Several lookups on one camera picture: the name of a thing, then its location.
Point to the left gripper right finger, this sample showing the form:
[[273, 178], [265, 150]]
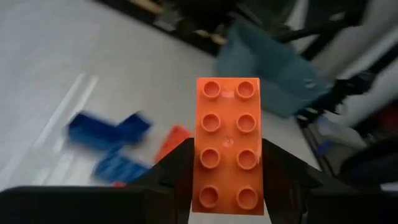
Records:
[[289, 186]]

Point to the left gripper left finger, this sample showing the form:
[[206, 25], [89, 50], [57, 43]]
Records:
[[161, 193]]

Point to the red plastic bin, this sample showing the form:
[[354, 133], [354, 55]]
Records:
[[172, 141]]

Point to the orange two-by-four stud block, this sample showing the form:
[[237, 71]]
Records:
[[228, 149]]

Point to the blue plastic bin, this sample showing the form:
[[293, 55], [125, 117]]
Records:
[[93, 130], [134, 126]]

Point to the blue toy block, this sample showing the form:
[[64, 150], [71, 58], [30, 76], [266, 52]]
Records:
[[119, 168]]

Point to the teal plastic bin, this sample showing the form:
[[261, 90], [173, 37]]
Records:
[[270, 74]]

